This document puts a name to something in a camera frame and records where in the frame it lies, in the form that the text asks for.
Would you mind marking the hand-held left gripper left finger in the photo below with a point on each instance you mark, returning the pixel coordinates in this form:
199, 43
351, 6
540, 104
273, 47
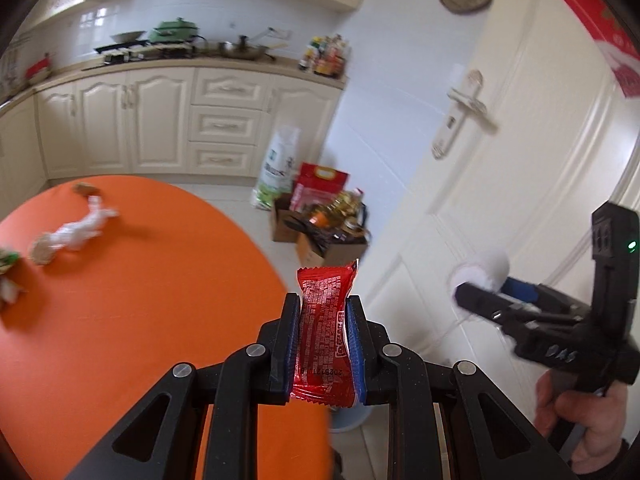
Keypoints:
292, 350

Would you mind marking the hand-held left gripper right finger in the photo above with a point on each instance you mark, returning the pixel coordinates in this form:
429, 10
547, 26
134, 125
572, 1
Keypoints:
356, 360

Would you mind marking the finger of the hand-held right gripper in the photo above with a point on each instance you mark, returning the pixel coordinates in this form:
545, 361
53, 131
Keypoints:
520, 289
480, 302

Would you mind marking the white paper roll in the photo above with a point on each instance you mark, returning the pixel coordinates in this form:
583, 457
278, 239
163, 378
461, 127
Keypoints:
482, 267

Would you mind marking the red snack packet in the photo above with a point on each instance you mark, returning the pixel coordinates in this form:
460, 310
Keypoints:
320, 325

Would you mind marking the blue plastic bin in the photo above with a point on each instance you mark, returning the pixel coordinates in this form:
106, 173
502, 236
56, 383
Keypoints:
350, 417

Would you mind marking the person's right forearm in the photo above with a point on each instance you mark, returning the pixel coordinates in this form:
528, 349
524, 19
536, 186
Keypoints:
615, 465

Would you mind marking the person's right hand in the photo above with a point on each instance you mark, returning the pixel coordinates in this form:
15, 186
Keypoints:
600, 420

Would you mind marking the large cardboard box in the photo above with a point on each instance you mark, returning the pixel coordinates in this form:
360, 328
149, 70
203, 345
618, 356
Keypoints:
312, 252

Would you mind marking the small cardboard box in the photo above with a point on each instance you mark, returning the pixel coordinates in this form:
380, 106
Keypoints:
285, 225

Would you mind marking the white panelled door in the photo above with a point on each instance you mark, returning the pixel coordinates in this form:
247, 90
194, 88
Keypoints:
540, 160

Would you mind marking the cooking oil bottle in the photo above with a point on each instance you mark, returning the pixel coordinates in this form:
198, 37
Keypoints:
330, 212

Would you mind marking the round orange table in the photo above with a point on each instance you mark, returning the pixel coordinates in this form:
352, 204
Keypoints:
150, 285

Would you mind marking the red rice bag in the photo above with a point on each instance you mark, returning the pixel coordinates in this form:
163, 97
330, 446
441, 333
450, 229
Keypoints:
320, 182

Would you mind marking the white rice sack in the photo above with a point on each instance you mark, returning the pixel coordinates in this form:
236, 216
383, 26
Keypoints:
277, 170

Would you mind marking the small white crumpled wrapper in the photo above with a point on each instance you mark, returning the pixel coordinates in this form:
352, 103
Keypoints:
102, 210

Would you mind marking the white twisted plastic bag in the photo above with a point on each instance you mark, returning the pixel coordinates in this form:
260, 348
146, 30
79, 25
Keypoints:
75, 232

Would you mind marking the small brown scrap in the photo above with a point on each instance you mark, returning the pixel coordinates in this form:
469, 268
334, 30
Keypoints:
86, 190

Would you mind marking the beige crumpled paper ball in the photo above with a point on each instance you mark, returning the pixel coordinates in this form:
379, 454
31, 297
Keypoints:
42, 250

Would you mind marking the cream kitchen base cabinets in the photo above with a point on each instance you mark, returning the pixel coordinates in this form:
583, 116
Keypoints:
160, 110

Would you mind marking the red door poster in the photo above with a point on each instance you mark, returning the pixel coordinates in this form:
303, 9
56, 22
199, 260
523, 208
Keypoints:
595, 15

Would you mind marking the green and white wrapper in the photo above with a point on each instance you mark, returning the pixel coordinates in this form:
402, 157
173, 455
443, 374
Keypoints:
10, 292

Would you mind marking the cluster of condiment bottles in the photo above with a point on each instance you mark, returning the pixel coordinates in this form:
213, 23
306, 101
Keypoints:
322, 57

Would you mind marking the beige kitchen countertop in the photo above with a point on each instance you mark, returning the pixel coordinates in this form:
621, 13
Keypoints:
225, 62

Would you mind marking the dark green snack packet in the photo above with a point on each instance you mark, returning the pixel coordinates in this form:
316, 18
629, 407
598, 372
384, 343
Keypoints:
7, 260

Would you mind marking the steel frying pan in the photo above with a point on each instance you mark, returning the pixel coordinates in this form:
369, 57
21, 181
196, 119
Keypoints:
242, 50

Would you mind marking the black gas stove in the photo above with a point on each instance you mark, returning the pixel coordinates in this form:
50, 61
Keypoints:
145, 52

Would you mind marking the green cooking pot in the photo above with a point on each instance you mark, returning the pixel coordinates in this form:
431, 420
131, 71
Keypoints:
175, 30

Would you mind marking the dark wok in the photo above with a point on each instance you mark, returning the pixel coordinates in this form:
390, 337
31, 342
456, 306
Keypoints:
127, 37

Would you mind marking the red container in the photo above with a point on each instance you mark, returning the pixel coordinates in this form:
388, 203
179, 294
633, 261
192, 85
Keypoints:
39, 67

